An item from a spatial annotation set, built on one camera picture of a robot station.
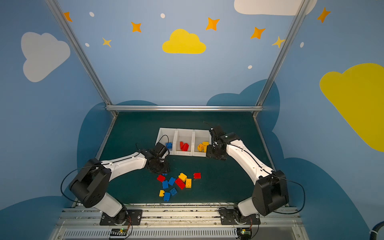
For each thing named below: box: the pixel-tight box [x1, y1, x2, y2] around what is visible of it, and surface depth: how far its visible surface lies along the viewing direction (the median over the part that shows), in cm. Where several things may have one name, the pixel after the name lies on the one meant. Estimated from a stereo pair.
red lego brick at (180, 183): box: [175, 177, 186, 190], surface depth 86 cm
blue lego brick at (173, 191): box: [169, 187, 178, 196], surface depth 83 cm
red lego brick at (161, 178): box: [156, 174, 166, 183], surface depth 88 cm
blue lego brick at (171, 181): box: [168, 177, 176, 186], surface depth 88 cm
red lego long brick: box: [182, 143, 190, 152], surface depth 101 cm
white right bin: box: [192, 129, 212, 157], surface depth 100 cm
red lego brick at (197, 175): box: [193, 172, 202, 179], surface depth 90 cm
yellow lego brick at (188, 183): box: [185, 178, 192, 189], surface depth 87 cm
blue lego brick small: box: [162, 180, 169, 189], surface depth 86 cm
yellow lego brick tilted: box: [178, 172, 187, 182], surface depth 88 cm
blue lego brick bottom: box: [163, 192, 171, 202], surface depth 82 cm
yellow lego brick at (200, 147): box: [197, 143, 204, 152], surface depth 100 cm
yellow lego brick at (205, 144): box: [202, 141, 209, 153], surface depth 101 cm
